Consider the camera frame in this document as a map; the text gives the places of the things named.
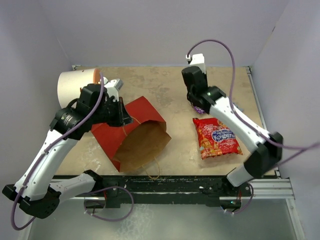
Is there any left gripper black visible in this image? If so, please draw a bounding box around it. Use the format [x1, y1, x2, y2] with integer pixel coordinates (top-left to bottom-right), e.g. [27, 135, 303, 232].
[91, 96, 134, 127]

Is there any red brown paper bag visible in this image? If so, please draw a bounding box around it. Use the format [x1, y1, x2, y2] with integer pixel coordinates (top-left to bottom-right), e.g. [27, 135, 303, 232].
[91, 96, 171, 173]

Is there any purple brown M&M's packet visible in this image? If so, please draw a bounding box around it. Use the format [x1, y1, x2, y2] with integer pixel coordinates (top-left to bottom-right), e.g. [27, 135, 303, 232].
[193, 106, 206, 115]

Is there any red candy snack bag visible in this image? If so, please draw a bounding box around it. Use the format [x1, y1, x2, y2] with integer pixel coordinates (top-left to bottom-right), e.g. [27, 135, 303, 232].
[192, 117, 243, 160]

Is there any white silver snack packet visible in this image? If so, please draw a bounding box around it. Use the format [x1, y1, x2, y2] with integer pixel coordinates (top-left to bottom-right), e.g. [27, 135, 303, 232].
[233, 102, 244, 113]

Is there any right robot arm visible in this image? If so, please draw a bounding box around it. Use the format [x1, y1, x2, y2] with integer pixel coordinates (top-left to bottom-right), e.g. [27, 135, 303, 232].
[181, 66, 283, 196]

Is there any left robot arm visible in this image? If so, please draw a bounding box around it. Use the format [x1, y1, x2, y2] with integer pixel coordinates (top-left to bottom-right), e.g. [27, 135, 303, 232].
[2, 80, 133, 219]

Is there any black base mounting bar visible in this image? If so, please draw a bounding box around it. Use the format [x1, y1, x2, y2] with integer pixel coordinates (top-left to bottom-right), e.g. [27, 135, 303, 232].
[82, 175, 252, 208]

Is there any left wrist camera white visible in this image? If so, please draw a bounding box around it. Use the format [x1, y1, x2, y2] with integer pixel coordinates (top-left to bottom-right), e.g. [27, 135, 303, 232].
[103, 77, 124, 102]

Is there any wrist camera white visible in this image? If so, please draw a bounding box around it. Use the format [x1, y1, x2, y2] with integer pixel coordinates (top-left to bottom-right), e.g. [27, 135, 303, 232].
[185, 53, 207, 75]
[103, 77, 124, 102]

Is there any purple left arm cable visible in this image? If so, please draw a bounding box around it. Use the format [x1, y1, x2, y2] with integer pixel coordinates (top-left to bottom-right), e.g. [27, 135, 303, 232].
[10, 71, 105, 231]

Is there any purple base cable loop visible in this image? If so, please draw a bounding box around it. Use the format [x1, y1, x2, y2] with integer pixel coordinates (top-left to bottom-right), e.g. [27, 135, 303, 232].
[83, 185, 135, 222]

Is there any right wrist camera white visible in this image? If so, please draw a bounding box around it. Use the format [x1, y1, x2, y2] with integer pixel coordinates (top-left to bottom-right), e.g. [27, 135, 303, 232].
[185, 53, 207, 75]

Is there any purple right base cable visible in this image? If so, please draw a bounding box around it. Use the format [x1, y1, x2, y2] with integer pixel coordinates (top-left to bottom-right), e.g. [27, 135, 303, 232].
[223, 183, 255, 216]

